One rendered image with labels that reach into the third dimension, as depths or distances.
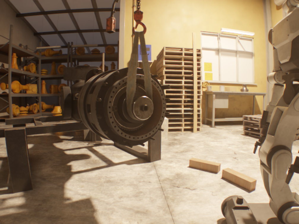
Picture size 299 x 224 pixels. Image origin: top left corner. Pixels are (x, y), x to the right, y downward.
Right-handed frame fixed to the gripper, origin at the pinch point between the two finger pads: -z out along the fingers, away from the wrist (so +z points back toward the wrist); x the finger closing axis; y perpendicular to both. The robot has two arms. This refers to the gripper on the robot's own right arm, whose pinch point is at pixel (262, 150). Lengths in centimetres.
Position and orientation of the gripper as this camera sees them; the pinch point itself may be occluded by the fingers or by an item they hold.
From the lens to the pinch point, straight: 133.2
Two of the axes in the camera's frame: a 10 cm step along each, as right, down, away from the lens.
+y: -2.1, 0.8, -9.7
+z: 1.9, -9.7, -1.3
